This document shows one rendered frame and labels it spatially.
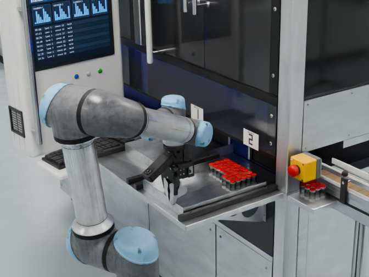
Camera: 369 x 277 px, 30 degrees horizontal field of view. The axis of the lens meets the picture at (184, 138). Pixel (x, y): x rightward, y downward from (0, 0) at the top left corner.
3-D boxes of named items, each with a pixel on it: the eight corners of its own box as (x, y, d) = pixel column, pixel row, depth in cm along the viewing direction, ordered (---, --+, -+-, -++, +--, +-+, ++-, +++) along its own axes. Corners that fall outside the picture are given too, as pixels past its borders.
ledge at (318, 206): (317, 189, 242) (317, 184, 241) (344, 203, 232) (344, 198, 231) (286, 200, 235) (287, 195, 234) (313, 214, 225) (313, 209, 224)
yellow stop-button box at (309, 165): (305, 170, 234) (306, 151, 231) (320, 177, 228) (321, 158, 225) (288, 176, 230) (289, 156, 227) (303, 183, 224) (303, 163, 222)
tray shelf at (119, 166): (189, 133, 295) (189, 129, 295) (300, 192, 241) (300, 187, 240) (88, 159, 271) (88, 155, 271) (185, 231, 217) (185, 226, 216)
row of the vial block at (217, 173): (212, 173, 252) (212, 161, 250) (242, 191, 237) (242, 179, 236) (207, 175, 250) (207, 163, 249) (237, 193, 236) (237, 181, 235)
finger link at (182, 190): (189, 204, 225) (189, 178, 221) (174, 209, 222) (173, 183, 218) (184, 200, 227) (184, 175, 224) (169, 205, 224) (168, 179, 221)
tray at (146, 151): (195, 132, 291) (195, 125, 290) (233, 151, 271) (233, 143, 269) (125, 151, 274) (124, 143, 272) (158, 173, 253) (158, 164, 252)
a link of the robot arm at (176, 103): (154, 99, 210) (169, 92, 217) (155, 132, 214) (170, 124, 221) (175, 103, 206) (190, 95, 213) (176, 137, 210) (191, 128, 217)
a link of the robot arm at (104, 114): (123, 92, 158) (218, 116, 200) (85, 86, 163) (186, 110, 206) (113, 142, 158) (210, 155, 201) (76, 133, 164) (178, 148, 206)
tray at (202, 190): (222, 165, 258) (222, 157, 257) (266, 190, 238) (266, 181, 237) (143, 188, 241) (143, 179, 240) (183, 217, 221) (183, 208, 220)
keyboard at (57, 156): (119, 135, 310) (119, 130, 309) (138, 144, 300) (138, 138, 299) (41, 160, 286) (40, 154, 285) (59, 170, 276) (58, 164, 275)
